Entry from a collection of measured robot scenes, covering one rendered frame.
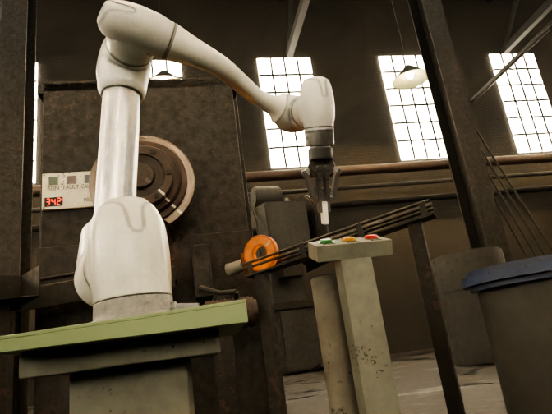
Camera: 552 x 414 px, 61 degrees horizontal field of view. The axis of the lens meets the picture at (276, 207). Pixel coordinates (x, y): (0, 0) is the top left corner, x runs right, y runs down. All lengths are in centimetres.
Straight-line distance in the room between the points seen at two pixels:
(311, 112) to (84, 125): 144
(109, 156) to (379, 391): 97
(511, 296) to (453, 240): 845
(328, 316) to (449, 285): 265
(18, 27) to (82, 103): 355
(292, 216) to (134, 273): 567
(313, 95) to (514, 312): 79
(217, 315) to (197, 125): 184
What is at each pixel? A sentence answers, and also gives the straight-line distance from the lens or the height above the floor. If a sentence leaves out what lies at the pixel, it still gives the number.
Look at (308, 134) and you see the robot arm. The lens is 144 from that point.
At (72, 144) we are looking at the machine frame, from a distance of 255.
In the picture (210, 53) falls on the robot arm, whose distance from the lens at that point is 135.
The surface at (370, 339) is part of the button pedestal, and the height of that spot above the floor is 30.
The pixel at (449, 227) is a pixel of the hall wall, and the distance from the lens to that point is 974.
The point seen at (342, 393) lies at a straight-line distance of 156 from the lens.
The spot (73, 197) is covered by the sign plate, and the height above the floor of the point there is 111.
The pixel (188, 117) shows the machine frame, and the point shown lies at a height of 152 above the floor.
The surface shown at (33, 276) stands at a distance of 204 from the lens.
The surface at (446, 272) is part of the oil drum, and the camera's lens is 415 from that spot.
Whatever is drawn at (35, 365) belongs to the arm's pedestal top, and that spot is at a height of 33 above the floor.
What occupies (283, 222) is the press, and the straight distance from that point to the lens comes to 648.
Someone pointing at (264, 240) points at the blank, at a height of 75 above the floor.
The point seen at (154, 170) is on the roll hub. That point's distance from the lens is 219.
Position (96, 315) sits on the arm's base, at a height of 41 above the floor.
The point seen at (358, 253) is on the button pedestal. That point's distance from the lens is 146.
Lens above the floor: 30
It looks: 17 degrees up
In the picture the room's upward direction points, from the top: 8 degrees counter-clockwise
